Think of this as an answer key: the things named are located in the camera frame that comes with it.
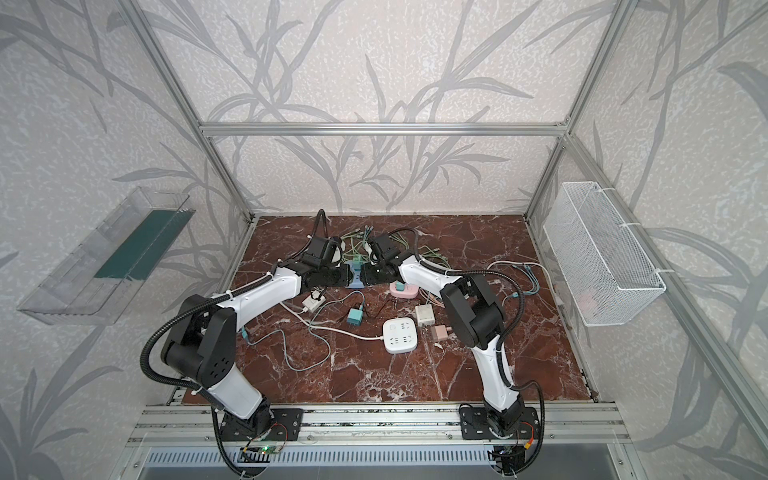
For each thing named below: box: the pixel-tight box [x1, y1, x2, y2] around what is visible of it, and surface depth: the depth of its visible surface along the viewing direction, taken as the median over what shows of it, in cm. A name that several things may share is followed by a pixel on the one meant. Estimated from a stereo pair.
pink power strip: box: [389, 281, 419, 298], surface depth 98 cm
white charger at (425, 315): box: [415, 304, 435, 327], surface depth 93 cm
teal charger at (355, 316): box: [347, 304, 364, 326], surface depth 93 cm
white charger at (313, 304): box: [302, 295, 326, 313], surface depth 96 cm
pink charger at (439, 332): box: [431, 325, 448, 341], surface depth 89 cm
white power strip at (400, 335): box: [383, 318, 418, 354], surface depth 88 cm
